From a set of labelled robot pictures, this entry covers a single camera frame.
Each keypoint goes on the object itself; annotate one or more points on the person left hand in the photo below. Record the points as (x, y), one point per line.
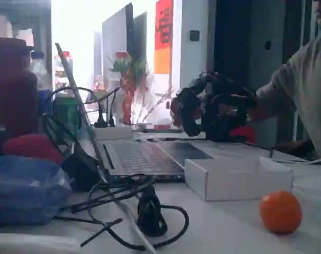
(295, 148)

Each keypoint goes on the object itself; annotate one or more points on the person right hand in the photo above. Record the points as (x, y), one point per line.
(230, 109)

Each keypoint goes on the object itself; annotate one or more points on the black leader arm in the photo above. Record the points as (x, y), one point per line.
(189, 119)

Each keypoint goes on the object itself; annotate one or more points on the orange fruit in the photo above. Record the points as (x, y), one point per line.
(281, 213)

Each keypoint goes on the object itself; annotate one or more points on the white and red container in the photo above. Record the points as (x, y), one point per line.
(163, 124)

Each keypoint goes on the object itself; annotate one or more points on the white cardboard box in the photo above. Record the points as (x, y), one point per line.
(229, 185)

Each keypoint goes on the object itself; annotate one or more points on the person torso olive clothes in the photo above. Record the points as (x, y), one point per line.
(314, 92)

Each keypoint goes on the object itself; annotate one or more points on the red orange banner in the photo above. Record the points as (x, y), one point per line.
(163, 37)

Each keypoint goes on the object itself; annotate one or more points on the silver laptop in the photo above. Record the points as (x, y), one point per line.
(139, 158)

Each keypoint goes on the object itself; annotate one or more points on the plant in red vase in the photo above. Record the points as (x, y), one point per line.
(128, 87)

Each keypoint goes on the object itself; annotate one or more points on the grey upright panel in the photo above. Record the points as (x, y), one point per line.
(115, 42)
(140, 34)

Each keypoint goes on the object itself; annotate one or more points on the black plug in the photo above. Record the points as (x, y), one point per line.
(100, 122)
(111, 120)

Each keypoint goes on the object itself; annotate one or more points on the white power strip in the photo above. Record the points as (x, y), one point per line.
(112, 133)

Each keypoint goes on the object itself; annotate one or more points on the small black power adapter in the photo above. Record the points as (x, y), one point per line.
(81, 169)

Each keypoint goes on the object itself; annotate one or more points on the jar with red lid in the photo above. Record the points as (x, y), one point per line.
(63, 68)

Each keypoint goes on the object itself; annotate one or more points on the clear bottle blue cap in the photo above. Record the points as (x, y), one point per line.
(38, 68)

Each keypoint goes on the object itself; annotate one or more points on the red knitted pouch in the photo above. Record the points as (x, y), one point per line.
(30, 146)

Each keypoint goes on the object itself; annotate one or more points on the dark red container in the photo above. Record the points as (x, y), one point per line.
(12, 87)

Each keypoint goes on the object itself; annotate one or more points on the blue plastic bag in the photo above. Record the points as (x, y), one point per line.
(22, 190)

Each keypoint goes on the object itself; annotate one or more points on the black wall switch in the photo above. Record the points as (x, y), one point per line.
(194, 35)

